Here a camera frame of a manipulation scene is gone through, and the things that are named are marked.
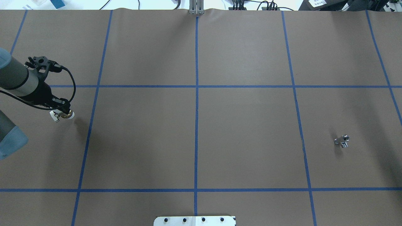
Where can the brown paper table cover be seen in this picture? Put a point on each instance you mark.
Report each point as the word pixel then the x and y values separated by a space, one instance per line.
pixel 265 155

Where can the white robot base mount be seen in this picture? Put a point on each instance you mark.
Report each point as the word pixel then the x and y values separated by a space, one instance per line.
pixel 195 221

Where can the blue tape line crosswise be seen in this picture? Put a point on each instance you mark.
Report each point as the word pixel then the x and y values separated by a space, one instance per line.
pixel 239 86

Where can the aluminium frame post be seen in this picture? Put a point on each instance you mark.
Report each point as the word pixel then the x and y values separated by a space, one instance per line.
pixel 196 7

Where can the blue tape line lengthwise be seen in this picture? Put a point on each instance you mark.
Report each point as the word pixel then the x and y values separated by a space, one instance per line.
pixel 195 192

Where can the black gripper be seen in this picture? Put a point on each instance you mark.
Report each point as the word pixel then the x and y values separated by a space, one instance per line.
pixel 41 94

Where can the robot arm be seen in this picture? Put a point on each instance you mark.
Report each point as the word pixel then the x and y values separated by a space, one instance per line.
pixel 26 82

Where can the white brass PPR valve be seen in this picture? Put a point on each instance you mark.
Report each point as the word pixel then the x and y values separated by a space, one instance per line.
pixel 57 114

